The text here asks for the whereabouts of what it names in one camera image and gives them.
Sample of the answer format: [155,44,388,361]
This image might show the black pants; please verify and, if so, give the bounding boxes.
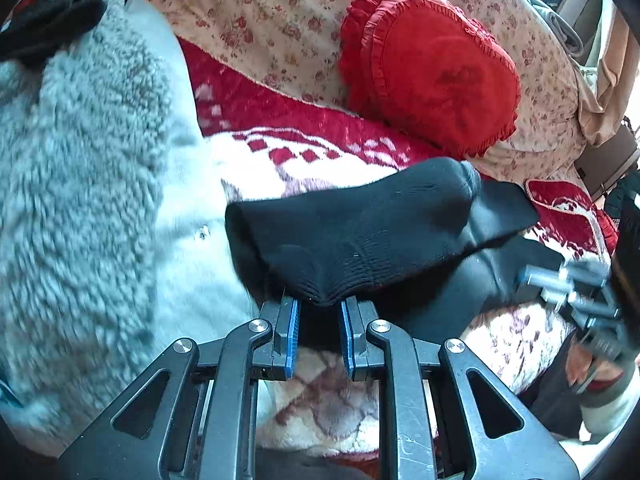
[224,158,563,351]

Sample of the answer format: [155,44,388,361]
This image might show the person's hand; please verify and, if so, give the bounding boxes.
[565,337,624,387]

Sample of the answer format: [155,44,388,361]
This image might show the grey fleece white jacket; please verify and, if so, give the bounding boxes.
[1,0,257,456]

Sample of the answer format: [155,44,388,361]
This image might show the beige curtain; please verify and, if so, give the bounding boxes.
[575,6,639,146]

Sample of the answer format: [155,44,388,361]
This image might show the red white floral blanket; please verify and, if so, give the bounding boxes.
[177,37,618,463]

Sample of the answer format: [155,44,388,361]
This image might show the red heart-shaped pillow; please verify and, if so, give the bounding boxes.
[338,0,521,157]

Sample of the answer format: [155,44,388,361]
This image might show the floral beige quilt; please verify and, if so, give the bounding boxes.
[150,0,587,183]

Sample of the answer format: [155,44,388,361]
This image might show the black garment on jacket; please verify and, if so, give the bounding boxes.
[1,0,107,68]

